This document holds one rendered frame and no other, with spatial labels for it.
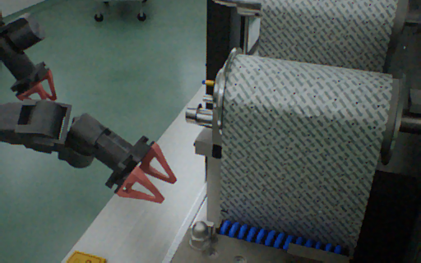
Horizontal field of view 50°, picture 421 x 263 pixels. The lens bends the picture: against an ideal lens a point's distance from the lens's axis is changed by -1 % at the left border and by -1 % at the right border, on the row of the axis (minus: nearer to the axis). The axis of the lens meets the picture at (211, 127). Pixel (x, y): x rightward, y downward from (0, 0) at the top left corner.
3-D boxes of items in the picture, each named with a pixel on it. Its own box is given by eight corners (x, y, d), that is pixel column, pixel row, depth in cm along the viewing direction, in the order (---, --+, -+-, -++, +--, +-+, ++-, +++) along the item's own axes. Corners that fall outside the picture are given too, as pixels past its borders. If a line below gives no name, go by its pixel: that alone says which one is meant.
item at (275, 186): (219, 223, 81) (223, 135, 72) (353, 253, 75) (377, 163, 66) (219, 224, 81) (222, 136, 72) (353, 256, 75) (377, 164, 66)
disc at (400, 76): (381, 130, 78) (400, 52, 70) (384, 131, 78) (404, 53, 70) (380, 185, 66) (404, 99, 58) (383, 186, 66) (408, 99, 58)
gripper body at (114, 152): (112, 191, 79) (77, 167, 78) (137, 160, 87) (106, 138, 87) (127, 169, 75) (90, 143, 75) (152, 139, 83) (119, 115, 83)
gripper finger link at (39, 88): (64, 96, 117) (41, 66, 112) (56, 109, 111) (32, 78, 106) (43, 107, 118) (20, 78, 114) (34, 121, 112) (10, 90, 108)
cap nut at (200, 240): (193, 233, 77) (193, 212, 75) (214, 237, 76) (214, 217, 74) (186, 247, 74) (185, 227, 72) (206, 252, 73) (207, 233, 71)
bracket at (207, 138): (200, 219, 99) (201, 94, 84) (229, 226, 97) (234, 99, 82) (192, 235, 95) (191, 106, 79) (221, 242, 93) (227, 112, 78)
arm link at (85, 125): (64, 124, 76) (85, 103, 80) (59, 142, 82) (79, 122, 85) (97, 148, 77) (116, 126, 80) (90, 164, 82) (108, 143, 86)
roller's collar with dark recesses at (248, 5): (243, 11, 96) (245, -20, 93) (271, 14, 95) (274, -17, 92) (236, 20, 91) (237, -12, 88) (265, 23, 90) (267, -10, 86)
